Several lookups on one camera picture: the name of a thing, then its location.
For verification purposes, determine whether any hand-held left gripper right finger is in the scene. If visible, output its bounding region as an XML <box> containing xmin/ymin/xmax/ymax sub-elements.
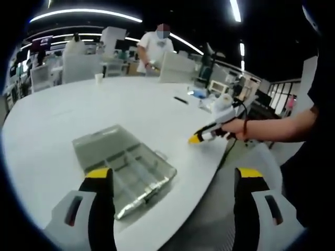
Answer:
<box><xmin>233</xmin><ymin>167</ymin><xmax>306</xmax><ymax>251</ymax></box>

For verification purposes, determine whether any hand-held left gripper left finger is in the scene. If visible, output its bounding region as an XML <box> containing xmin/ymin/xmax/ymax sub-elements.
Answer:
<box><xmin>43</xmin><ymin>168</ymin><xmax>117</xmax><ymax>251</ymax></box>

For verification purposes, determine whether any clear plastic dual guide fixture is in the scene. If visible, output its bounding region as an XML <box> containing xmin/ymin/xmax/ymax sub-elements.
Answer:
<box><xmin>72</xmin><ymin>124</ymin><xmax>177</xmax><ymax>221</ymax></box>

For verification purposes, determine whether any person's right hand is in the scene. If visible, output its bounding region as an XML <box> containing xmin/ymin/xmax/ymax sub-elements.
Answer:
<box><xmin>221</xmin><ymin>118</ymin><xmax>247</xmax><ymax>141</ymax></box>

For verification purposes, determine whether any blue packet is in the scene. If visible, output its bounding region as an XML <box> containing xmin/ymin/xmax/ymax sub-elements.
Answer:
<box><xmin>192</xmin><ymin>88</ymin><xmax>208</xmax><ymax>99</ymax></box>

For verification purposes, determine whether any green stand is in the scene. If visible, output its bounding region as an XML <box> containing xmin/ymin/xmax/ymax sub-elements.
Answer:
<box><xmin>201</xmin><ymin>43</ymin><xmax>226</xmax><ymax>87</ymax></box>

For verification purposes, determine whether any short ceiling light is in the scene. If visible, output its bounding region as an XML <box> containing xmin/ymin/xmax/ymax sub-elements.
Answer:
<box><xmin>239</xmin><ymin>43</ymin><xmax>245</xmax><ymax>72</ymax></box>

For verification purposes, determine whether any person's dark shirt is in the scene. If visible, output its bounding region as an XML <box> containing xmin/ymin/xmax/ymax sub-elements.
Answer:
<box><xmin>280</xmin><ymin>39</ymin><xmax>335</xmax><ymax>231</ymax></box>

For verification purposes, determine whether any slanted ceiling light strip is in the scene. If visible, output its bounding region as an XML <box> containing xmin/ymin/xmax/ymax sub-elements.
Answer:
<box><xmin>170</xmin><ymin>32</ymin><xmax>205</xmax><ymax>56</ymax></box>

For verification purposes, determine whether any straight ceiling light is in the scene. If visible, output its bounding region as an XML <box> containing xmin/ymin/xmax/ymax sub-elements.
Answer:
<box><xmin>229</xmin><ymin>0</ymin><xmax>242</xmax><ymax>23</ymax></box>

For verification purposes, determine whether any wide grey office chair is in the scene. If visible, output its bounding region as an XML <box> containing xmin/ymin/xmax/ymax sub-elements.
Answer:
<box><xmin>62</xmin><ymin>53</ymin><xmax>104</xmax><ymax>84</ymax></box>

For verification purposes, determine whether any long curved ceiling light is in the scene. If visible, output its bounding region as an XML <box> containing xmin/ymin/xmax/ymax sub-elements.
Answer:
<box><xmin>29</xmin><ymin>9</ymin><xmax>143</xmax><ymax>24</ymax></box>

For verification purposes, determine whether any purple display screen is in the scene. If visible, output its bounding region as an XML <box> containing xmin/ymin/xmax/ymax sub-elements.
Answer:
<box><xmin>31</xmin><ymin>36</ymin><xmax>53</xmax><ymax>52</ymax></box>

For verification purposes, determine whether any red string bracelet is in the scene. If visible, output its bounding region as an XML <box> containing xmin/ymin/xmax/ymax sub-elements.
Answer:
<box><xmin>242</xmin><ymin>119</ymin><xmax>250</xmax><ymax>142</ymax></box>

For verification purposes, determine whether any white open frame box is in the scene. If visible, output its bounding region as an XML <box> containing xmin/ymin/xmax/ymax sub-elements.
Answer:
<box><xmin>210</xmin><ymin>79</ymin><xmax>229</xmax><ymax>94</ymax></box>

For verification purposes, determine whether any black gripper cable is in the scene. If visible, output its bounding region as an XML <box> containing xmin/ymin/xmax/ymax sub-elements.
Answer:
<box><xmin>216</xmin><ymin>99</ymin><xmax>249</xmax><ymax>170</ymax></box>

